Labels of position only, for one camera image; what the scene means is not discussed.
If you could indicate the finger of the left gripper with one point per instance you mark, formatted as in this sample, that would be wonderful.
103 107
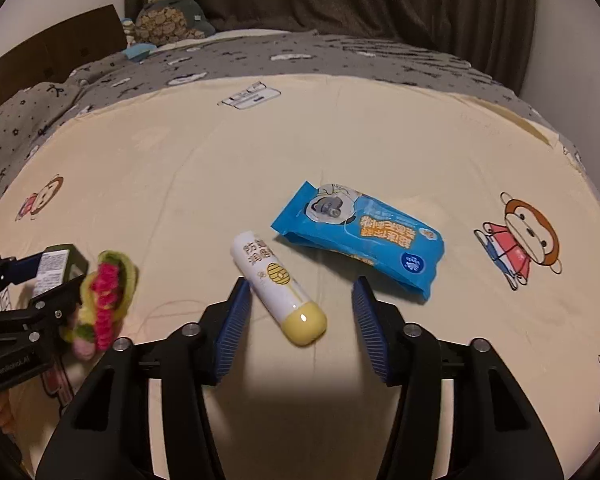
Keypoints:
54 266
44 321

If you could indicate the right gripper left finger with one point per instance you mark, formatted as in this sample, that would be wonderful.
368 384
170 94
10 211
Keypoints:
140 413

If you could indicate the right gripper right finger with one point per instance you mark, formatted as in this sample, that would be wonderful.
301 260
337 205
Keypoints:
461 413

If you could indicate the crocheted red green ornament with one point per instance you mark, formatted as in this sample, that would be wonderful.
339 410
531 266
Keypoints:
105 298

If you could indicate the white yellow lip balm tube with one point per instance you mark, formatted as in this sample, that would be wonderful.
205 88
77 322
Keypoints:
299 317

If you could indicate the person's left hand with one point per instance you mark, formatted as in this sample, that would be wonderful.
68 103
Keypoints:
7 417

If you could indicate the grey patterned bed sheet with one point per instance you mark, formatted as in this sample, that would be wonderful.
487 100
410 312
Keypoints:
31 116

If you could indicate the cream cartoon print blanket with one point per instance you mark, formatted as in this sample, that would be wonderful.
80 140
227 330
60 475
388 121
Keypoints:
172 177

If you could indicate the blue wet wipes pack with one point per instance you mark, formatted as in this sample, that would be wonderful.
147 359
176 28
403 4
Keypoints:
339 219

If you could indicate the brown wooden headboard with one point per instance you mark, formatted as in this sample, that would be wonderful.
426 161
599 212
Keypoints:
51 55

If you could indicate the small blue object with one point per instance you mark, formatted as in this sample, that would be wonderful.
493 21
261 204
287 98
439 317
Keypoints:
137 52

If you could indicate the brown patterned plush toy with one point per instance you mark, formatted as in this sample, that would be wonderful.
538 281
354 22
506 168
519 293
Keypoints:
162 22

